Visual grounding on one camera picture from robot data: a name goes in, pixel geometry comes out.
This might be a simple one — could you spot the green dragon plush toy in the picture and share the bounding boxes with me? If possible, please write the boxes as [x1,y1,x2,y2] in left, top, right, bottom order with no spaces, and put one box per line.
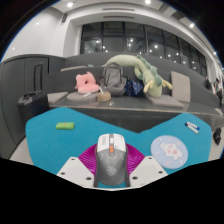
[102,54,174,98]

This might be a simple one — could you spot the dark grey tiered bench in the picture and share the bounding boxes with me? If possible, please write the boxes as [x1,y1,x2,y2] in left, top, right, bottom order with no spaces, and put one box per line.
[46,51,224,133]

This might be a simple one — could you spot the flat grey square cushion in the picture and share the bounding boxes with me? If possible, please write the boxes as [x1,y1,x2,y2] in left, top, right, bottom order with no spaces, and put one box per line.
[145,94,185,109]

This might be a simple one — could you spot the tan round pouch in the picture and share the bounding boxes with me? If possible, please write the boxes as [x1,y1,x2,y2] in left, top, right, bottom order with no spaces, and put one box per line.
[96,90,112,103]

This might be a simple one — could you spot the grey and white computer mouse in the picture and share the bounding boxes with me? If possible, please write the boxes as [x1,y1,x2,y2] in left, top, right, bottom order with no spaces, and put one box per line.
[93,133,130,188]

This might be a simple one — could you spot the flat light grey cushion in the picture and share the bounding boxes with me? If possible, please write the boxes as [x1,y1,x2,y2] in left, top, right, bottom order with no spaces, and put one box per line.
[47,91,69,105]

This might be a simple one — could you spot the person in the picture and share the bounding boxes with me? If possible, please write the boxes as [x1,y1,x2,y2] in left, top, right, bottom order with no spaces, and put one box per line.
[214,78,224,98]

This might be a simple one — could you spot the white marker with blue cap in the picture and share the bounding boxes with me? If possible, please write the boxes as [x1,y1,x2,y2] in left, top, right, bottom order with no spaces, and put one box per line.
[185,121,201,131]

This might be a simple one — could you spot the grey backpack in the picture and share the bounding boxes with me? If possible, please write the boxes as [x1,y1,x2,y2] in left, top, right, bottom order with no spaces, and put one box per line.
[98,62,128,97]

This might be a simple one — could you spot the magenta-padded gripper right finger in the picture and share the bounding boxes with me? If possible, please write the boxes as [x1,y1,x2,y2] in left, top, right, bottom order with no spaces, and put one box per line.
[124,144,169,188]

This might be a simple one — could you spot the black bag on floor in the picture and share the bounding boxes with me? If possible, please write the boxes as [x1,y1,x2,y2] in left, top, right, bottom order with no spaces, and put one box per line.
[213,127,223,146]

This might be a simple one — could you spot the dark blue patterned bag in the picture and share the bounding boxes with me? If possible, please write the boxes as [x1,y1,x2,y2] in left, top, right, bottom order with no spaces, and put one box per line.
[124,77,146,98]

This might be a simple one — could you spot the dark glass window wall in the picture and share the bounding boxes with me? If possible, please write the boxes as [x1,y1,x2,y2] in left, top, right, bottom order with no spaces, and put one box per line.
[79,21,208,78]

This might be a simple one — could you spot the green eraser block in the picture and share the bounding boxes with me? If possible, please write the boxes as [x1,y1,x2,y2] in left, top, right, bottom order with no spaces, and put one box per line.
[55,121,76,130]

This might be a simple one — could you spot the black suitcase with handle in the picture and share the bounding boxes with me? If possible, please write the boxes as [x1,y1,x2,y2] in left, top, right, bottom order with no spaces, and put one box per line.
[17,61,51,126]

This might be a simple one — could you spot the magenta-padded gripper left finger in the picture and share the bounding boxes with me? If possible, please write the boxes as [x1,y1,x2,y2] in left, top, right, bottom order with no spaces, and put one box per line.
[56,143,99,188]

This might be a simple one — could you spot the upright beige square cushion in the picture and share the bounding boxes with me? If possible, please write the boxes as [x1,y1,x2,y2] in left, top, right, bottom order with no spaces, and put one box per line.
[170,70,192,103]

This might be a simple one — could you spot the pink plush cushion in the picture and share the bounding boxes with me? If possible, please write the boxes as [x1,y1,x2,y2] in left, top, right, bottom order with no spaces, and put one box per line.
[74,71,101,95]

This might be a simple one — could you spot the ceiling spot lights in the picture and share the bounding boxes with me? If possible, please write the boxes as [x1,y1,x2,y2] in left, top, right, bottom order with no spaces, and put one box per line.
[33,0,221,56]

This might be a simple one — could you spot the round light blue mouse pad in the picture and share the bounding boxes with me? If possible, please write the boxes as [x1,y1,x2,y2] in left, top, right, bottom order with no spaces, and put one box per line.
[150,135,189,168]

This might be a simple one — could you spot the round grey seat cushion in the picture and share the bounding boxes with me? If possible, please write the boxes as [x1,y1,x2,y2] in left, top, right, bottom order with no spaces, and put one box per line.
[66,91,100,103]

